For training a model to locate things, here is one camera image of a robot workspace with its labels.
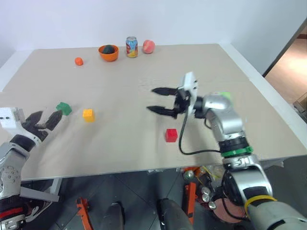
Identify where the orange bowl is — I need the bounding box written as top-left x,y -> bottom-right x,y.
98,44 -> 120,62

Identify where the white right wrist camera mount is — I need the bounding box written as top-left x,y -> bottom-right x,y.
177,71 -> 200,118

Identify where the orange metal stand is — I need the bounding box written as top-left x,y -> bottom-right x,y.
183,182 -> 197,225
75,197 -> 94,230

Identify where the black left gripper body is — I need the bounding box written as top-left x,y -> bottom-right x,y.
22,122 -> 52,142

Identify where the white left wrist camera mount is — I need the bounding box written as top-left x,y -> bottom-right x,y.
0,107 -> 41,145

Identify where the dark rounded robot leg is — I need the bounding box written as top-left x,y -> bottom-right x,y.
103,202 -> 126,230
156,198 -> 194,230

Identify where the red cube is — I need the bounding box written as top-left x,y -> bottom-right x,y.
165,128 -> 178,143

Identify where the pink peach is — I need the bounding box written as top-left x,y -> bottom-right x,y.
142,39 -> 156,55

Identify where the brown cardboard box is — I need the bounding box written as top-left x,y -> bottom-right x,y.
293,92 -> 307,114

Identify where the yellow cube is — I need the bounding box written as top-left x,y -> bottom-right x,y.
82,108 -> 95,123

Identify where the red round object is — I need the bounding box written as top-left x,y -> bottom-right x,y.
213,196 -> 248,224

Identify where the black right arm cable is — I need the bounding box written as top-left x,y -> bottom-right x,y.
178,112 -> 223,155

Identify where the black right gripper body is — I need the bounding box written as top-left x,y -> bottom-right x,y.
172,87 -> 193,119

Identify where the grey metal table brace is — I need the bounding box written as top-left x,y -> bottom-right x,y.
20,177 -> 62,203

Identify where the colourful drink can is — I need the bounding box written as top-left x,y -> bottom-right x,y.
125,36 -> 139,58

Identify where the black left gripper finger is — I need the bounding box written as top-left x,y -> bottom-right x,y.
24,110 -> 44,126
45,110 -> 64,131

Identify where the green cube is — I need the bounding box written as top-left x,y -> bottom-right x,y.
55,102 -> 73,116

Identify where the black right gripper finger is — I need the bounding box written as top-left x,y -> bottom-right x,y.
146,105 -> 178,119
151,87 -> 179,97

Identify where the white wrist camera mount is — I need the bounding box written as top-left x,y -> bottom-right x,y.
177,71 -> 200,118
0,107 -> 41,145

